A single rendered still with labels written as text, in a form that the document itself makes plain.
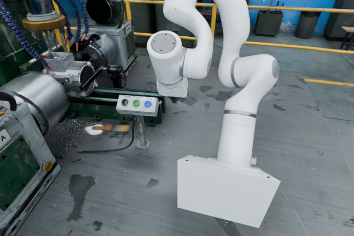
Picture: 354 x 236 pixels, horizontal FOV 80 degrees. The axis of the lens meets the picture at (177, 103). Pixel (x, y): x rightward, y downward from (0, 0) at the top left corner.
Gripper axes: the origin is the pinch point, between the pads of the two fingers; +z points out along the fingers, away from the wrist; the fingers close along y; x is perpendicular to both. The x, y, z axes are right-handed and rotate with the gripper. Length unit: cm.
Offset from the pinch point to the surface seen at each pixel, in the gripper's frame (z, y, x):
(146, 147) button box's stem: 30.6, 15.0, 14.1
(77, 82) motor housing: 20, 54, -13
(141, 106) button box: 8.9, 14.5, 1.1
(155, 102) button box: 8.9, 9.2, -0.9
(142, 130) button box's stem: 22.6, 16.2, 7.9
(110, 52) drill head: 39, 51, -45
